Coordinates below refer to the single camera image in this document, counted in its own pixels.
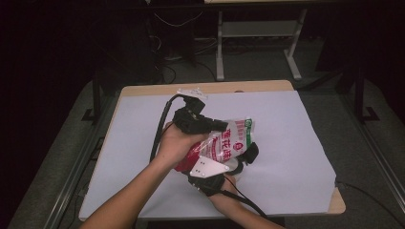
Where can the person's right hand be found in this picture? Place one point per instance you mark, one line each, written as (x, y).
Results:
(230, 186)

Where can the clear jar with black lid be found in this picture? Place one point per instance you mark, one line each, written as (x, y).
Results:
(251, 152)

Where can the pink and white plastic bag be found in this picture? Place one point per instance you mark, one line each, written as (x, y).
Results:
(229, 143)

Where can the white table cover sheet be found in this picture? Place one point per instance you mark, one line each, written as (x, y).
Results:
(286, 143)

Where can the black metal stand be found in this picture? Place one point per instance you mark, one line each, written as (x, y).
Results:
(359, 95)
(96, 101)

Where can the white metal desk frame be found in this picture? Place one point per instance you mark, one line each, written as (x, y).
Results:
(258, 28)

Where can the aluminium rail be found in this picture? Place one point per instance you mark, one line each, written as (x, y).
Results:
(379, 152)
(73, 178)

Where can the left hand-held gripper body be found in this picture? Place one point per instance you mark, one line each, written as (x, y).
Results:
(191, 120)

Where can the person's left hand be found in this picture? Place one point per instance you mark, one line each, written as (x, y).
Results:
(175, 146)

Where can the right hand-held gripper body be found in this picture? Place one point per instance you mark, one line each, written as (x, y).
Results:
(207, 183)

